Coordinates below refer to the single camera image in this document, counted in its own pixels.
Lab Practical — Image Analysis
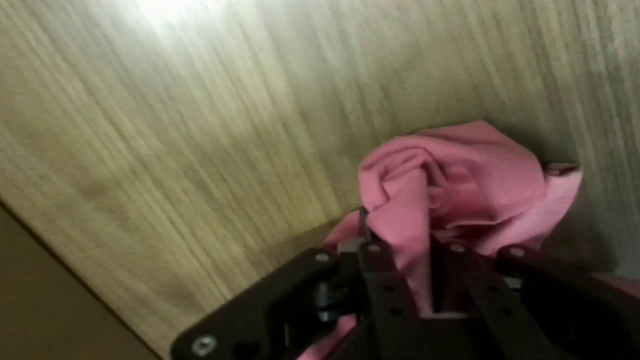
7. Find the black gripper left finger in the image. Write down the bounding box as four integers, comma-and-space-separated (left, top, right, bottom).
357, 206, 447, 360

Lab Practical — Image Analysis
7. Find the pink cloth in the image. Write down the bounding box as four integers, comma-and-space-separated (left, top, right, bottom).
297, 117, 586, 360

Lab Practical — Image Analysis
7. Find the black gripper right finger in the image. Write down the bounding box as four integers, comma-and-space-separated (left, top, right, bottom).
430, 239, 564, 360

